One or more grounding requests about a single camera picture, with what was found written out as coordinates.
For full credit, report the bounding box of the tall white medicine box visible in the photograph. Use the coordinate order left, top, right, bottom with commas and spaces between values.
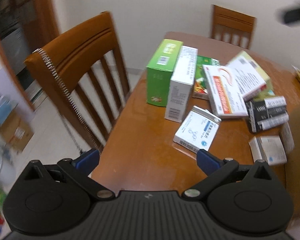
165, 46, 198, 122

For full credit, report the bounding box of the green bear medicine box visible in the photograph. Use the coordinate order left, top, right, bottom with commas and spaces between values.
146, 39, 183, 107

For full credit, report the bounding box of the white blue medicine box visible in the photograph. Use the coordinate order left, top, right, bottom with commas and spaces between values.
173, 106, 222, 154

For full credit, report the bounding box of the small white box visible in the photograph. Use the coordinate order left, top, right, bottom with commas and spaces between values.
249, 136, 287, 166

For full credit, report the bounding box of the white orange capsule box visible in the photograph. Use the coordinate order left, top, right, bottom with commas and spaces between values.
203, 65, 248, 119

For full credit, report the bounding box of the green red medicine box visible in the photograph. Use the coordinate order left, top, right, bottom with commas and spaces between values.
192, 55, 219, 100

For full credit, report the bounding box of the black LANKE pen box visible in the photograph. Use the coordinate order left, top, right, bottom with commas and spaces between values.
245, 96, 289, 133

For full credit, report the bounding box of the cardboard box on floor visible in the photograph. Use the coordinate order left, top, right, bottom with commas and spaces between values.
0, 110, 34, 152

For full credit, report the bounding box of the white yellow-green large box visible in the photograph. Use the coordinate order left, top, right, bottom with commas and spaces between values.
225, 50, 275, 102

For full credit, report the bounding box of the near wooden chair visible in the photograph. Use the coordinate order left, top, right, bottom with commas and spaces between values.
24, 11, 130, 151

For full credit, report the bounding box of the wooden chair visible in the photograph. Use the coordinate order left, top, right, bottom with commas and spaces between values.
210, 4, 257, 49
24, 11, 130, 151

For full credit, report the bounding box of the far wooden chair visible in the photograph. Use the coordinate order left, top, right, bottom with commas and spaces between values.
210, 4, 257, 49

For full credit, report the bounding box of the metal chain on chair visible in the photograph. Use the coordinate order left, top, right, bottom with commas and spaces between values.
32, 48, 101, 156

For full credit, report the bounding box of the dark wooden door frame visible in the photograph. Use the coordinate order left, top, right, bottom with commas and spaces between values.
0, 0, 59, 110

